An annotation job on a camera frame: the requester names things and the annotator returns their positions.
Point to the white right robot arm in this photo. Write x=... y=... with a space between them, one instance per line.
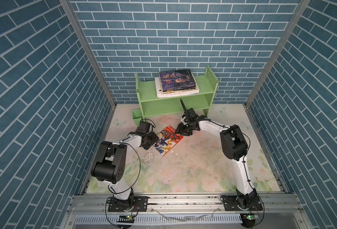
x=234 y=147

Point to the purple book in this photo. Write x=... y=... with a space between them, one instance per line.
x=175 y=73

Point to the metal base rail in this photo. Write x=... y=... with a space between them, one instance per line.
x=186 y=211

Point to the metal corner frame post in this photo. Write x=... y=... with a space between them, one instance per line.
x=296 y=16
x=69 y=11

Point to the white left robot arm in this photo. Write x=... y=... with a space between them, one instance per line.
x=110 y=160

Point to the yellow illustrated history book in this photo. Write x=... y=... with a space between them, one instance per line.
x=178 y=84

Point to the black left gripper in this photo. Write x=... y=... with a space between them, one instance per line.
x=154 y=137

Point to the red manga comic book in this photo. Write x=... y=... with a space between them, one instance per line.
x=168 y=139

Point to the green shelf rack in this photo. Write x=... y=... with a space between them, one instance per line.
x=151 y=105

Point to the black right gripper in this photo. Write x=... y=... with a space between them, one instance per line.
x=180 y=130

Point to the white book brown stripes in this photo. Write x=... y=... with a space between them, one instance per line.
x=160 y=93

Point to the metal corner frame post left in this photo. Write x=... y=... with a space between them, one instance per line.
x=69 y=11

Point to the metal corner frame post right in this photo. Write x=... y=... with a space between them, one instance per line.
x=296 y=16

